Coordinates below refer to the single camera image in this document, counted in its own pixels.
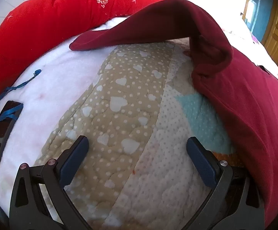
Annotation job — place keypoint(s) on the white fleece blanket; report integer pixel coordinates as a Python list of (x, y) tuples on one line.
[(57, 76)]

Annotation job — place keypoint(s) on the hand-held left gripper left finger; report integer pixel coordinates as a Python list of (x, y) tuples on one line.
[(74, 160)]

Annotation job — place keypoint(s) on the patchwork heart quilt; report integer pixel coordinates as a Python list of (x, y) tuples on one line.
[(119, 115)]

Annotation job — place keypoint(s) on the black flat device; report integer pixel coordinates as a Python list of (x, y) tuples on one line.
[(0, 134)]

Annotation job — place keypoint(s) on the red floral quilt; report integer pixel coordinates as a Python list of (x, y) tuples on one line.
[(45, 24)]

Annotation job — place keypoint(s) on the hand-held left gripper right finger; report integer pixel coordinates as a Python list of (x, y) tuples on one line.
[(201, 160)]

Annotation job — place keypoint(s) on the maroon fleece garment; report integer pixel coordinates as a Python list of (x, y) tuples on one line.
[(237, 88)]

